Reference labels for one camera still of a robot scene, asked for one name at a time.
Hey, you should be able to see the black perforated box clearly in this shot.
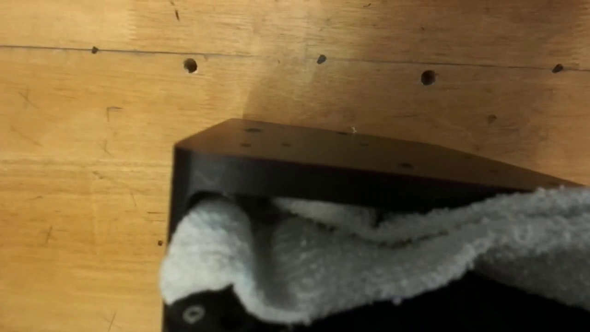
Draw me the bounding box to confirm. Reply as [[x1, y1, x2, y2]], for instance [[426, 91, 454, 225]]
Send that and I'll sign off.
[[161, 118, 590, 332]]

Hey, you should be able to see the white terry cloth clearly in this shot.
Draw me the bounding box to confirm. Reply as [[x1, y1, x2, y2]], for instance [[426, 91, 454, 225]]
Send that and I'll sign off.
[[159, 187, 590, 327]]

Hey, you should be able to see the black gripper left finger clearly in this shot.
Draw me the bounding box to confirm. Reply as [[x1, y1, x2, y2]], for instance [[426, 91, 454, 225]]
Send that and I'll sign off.
[[307, 286, 447, 332]]

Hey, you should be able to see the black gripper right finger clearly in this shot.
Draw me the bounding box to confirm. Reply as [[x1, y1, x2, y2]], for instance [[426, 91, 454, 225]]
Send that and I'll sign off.
[[441, 273, 590, 332]]

